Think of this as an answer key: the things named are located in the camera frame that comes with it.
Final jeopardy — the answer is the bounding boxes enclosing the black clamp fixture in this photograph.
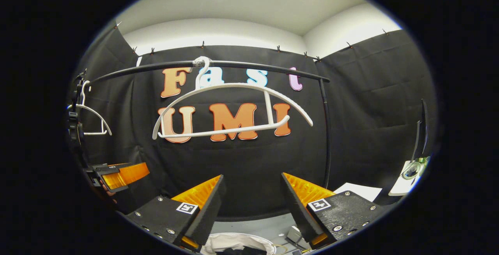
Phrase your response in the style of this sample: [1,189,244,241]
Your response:
[67,70,86,158]

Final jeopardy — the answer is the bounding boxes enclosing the white laundry hamper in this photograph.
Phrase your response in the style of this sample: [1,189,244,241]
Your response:
[201,232,277,255]

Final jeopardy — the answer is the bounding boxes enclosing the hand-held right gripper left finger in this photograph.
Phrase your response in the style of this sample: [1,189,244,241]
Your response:
[127,174,226,252]

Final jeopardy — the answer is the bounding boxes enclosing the black clothes rail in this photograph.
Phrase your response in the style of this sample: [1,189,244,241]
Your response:
[88,60,332,189]

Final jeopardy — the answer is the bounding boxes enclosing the white sheet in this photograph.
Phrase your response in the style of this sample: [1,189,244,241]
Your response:
[333,183,382,202]

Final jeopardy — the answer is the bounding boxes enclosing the white side desk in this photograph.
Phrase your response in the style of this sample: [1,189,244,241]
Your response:
[389,158,429,197]

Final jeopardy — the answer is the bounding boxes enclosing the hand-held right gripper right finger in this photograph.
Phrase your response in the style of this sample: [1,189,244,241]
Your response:
[281,172,392,250]

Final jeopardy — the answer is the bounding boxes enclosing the black backdrop cloth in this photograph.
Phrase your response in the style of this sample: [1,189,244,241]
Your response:
[68,25,437,222]

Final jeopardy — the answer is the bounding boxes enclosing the white plastic hanger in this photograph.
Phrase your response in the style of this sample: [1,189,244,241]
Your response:
[152,56,313,140]
[67,80,113,136]

